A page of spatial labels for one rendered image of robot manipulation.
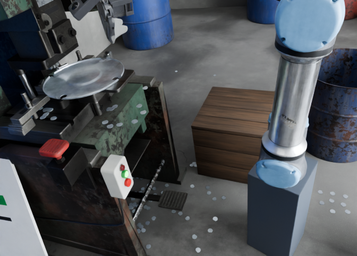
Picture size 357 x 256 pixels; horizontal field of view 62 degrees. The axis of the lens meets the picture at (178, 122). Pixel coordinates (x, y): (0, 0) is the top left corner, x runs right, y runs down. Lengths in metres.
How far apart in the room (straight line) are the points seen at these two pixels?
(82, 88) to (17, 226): 0.68
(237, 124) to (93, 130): 0.70
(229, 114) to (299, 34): 0.95
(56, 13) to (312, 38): 0.80
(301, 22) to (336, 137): 1.15
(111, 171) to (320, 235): 0.98
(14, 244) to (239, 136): 1.11
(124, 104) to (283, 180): 0.64
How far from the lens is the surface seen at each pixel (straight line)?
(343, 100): 1.56
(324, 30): 0.62
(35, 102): 1.14
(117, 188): 0.97
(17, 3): 0.94
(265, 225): 1.25
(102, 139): 1.04
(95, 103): 1.11
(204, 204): 1.57
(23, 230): 1.46
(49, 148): 0.87
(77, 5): 0.85
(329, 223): 1.56
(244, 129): 1.42
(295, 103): 0.72
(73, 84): 1.09
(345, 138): 1.71
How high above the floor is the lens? 1.24
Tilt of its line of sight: 37 degrees down
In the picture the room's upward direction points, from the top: 10 degrees counter-clockwise
